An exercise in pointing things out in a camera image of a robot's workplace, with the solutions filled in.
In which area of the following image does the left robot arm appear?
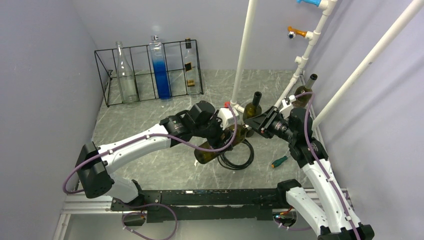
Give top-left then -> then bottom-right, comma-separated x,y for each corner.
73,101 -> 235,210

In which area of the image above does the dark green wine bottle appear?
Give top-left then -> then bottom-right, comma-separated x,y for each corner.
242,91 -> 262,138

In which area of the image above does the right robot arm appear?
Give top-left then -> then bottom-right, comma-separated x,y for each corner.
245,107 -> 375,240

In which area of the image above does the blue plastic peg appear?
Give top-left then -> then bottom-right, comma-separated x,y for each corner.
296,0 -> 321,7

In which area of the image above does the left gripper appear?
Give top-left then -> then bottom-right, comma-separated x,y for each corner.
193,110 -> 235,153

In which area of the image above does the clear square liquor bottle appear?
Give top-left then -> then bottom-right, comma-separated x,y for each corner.
183,38 -> 201,95

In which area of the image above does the green handled screwdriver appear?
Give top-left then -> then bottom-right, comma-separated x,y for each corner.
271,155 -> 288,169

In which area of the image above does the orange plastic peg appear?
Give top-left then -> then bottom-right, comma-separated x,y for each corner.
287,26 -> 307,39

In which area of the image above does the blue rectangular glass bottle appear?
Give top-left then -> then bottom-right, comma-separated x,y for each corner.
149,35 -> 171,99

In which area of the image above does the olive green wine bottle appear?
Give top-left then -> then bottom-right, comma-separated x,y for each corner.
194,124 -> 248,165

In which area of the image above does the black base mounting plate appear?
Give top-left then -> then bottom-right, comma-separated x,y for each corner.
110,188 -> 290,223

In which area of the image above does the clear round glass bottle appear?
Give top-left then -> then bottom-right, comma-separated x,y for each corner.
115,41 -> 139,104

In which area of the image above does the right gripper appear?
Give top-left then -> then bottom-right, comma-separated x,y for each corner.
244,105 -> 297,143

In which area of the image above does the brown-green wine bottle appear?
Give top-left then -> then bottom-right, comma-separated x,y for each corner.
292,73 -> 318,108

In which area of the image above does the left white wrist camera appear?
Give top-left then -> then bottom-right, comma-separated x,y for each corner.
217,101 -> 240,130

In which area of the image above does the white PVC pipe frame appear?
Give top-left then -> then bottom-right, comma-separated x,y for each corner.
230,0 -> 424,128

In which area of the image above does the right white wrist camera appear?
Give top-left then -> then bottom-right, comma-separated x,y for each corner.
279,95 -> 297,118

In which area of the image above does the aluminium rail frame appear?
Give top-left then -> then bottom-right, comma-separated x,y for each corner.
52,190 -> 354,240

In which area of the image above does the black wire wine rack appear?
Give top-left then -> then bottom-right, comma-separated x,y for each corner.
94,38 -> 205,107

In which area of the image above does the coiled black cable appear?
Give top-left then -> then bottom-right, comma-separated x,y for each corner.
216,139 -> 255,171

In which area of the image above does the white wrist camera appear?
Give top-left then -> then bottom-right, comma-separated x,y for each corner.
217,101 -> 240,130
279,95 -> 297,118

